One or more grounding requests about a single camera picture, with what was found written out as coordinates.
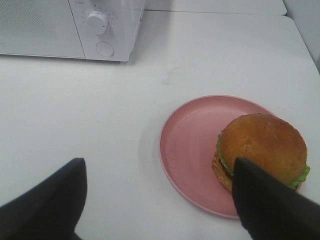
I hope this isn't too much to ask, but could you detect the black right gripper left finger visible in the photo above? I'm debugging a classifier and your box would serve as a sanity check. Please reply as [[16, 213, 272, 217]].
[[0, 158, 88, 240]]

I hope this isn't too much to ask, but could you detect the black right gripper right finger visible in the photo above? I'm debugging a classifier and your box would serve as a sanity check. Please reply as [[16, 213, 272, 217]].
[[232, 157, 320, 240]]

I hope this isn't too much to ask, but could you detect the burger with lettuce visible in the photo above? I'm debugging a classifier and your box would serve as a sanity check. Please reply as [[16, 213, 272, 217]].
[[211, 113, 311, 191]]

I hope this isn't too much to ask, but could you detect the pink round plate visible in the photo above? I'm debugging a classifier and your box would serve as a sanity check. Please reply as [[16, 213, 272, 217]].
[[159, 94, 301, 220]]

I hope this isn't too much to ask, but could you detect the round door release button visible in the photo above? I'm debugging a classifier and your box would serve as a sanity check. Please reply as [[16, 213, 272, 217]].
[[96, 41, 114, 57]]

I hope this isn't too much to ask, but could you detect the white microwave door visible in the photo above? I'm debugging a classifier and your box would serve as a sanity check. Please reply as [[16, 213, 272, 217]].
[[0, 0, 85, 59]]

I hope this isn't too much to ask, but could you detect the white microwave oven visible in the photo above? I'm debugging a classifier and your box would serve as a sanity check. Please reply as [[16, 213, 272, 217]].
[[0, 0, 146, 63]]

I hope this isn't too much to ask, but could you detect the lower white microwave knob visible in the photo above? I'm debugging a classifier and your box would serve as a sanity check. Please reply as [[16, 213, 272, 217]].
[[85, 10, 109, 35]]

